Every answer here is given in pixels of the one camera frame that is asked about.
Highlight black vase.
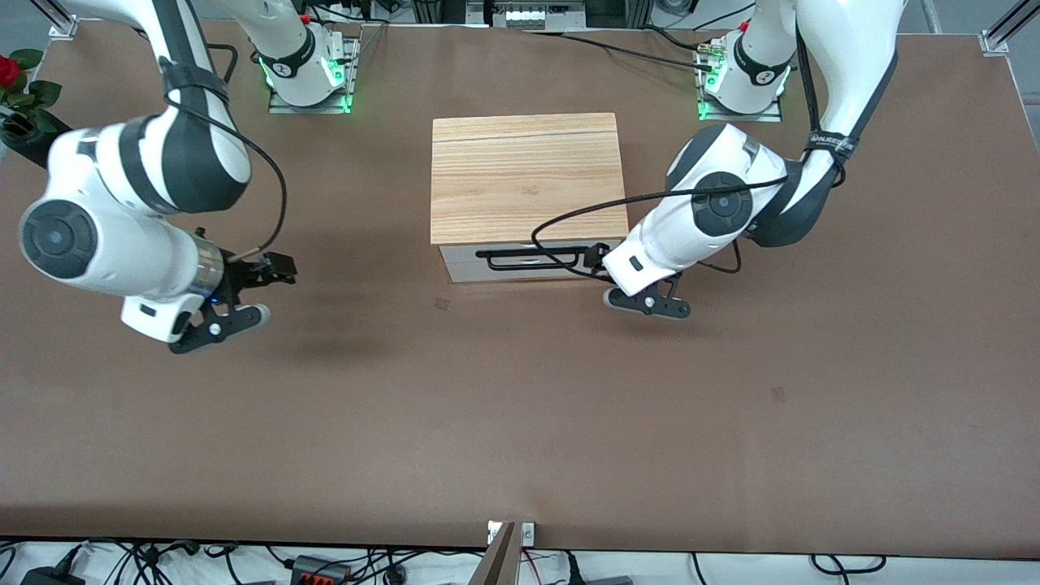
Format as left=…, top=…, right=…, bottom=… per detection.
left=0, top=114, right=76, bottom=170

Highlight black power strip red switches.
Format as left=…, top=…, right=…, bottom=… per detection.
left=291, top=555, right=352, bottom=585

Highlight white table edge bracket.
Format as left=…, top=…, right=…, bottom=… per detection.
left=487, top=521, right=536, bottom=547

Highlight red rose with green leaves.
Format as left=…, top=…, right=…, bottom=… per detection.
left=0, top=49, right=63, bottom=135

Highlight grey angled camera post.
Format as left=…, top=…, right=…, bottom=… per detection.
left=469, top=521, right=521, bottom=585

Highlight metal control equipment box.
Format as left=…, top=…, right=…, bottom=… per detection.
left=487, top=0, right=587, bottom=32

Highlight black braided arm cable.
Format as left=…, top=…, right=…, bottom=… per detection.
left=161, top=41, right=289, bottom=263
left=531, top=0, right=851, bottom=282

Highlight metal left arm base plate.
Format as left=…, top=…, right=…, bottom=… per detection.
left=695, top=37, right=787, bottom=124

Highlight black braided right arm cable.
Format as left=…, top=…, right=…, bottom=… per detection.
left=161, top=41, right=289, bottom=263

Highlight light wooden cabinet box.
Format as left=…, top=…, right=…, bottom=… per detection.
left=430, top=112, right=631, bottom=247

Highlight black looped floor cable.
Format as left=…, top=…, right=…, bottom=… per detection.
left=810, top=554, right=888, bottom=576

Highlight aluminium frame profile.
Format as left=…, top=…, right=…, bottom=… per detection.
left=979, top=0, right=1040, bottom=57
left=37, top=0, right=82, bottom=40

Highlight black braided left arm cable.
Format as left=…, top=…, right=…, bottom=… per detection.
left=531, top=0, right=851, bottom=282

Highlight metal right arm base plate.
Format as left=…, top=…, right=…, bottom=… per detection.
left=266, top=28, right=363, bottom=115

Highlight white drawer with black handle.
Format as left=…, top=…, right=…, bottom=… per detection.
left=439, top=240, right=622, bottom=284

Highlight black power adapter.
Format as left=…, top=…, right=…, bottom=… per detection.
left=19, top=564, right=87, bottom=585

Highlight thin black table cable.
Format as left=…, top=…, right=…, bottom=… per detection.
left=524, top=29, right=717, bottom=72

